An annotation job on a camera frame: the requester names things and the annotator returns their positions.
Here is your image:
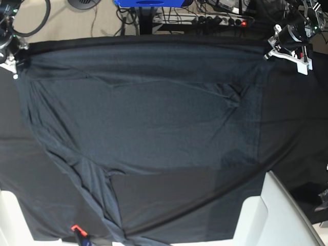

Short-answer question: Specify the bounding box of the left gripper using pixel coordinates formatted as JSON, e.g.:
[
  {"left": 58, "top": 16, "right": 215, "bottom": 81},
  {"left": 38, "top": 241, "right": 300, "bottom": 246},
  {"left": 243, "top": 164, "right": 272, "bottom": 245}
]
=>
[{"left": 264, "top": 24, "right": 308, "bottom": 60}]

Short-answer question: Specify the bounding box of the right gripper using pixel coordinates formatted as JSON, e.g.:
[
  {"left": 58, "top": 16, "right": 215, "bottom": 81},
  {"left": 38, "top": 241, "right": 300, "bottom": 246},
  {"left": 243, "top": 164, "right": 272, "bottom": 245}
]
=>
[{"left": 1, "top": 38, "right": 30, "bottom": 72}]

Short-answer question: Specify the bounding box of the dark grey T-shirt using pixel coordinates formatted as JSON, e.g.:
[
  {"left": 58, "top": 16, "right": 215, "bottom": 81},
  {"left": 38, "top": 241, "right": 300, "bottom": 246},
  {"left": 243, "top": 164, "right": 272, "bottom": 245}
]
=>
[{"left": 16, "top": 43, "right": 273, "bottom": 245}]

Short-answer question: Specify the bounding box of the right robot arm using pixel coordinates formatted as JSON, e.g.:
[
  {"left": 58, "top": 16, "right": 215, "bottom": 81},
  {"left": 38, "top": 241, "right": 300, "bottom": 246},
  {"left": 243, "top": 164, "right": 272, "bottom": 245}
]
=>
[{"left": 1, "top": 1, "right": 51, "bottom": 79}]

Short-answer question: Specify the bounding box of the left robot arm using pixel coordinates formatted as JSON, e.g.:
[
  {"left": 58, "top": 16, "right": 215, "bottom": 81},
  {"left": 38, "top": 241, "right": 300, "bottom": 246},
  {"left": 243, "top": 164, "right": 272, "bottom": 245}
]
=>
[{"left": 264, "top": 1, "right": 325, "bottom": 66}]

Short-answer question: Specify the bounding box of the round black floor base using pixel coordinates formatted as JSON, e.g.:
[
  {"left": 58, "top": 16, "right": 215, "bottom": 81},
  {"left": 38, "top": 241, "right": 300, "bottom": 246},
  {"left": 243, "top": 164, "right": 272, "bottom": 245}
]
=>
[{"left": 68, "top": 0, "right": 100, "bottom": 10}]

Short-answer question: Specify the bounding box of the black power strip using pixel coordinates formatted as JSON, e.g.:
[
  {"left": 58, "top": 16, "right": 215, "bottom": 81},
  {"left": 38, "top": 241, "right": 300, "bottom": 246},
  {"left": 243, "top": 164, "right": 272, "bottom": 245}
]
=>
[{"left": 196, "top": 15, "right": 254, "bottom": 28}]

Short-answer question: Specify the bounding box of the blue box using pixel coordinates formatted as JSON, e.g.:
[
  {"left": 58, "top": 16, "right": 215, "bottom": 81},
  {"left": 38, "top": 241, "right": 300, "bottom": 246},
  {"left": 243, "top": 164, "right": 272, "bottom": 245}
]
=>
[{"left": 114, "top": 0, "right": 193, "bottom": 8}]

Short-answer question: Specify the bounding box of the white bin left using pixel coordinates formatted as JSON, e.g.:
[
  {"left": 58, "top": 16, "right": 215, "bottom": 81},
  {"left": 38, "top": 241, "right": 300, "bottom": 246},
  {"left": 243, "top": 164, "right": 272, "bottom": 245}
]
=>
[{"left": 1, "top": 191, "right": 63, "bottom": 246}]

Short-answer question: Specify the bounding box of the white bin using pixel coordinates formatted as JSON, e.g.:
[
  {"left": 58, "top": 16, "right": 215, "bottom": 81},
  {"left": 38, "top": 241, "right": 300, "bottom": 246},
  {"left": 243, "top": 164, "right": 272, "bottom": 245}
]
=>
[
  {"left": 1, "top": 191, "right": 63, "bottom": 246},
  {"left": 233, "top": 171, "right": 324, "bottom": 246}
]

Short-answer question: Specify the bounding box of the white bin right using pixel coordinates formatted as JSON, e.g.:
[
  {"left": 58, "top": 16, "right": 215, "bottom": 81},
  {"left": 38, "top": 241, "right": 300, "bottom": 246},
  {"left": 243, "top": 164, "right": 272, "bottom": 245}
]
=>
[{"left": 233, "top": 171, "right": 324, "bottom": 246}]

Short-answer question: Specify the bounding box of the black table cloth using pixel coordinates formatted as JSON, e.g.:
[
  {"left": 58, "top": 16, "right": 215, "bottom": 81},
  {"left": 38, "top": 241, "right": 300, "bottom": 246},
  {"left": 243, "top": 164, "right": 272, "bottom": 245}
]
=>
[{"left": 1, "top": 35, "right": 327, "bottom": 245}]

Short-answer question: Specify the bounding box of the white camera on left wrist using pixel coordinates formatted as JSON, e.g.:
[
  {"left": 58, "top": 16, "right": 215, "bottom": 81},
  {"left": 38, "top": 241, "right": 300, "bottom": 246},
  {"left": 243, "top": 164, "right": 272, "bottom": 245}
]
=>
[{"left": 264, "top": 48, "right": 313, "bottom": 75}]

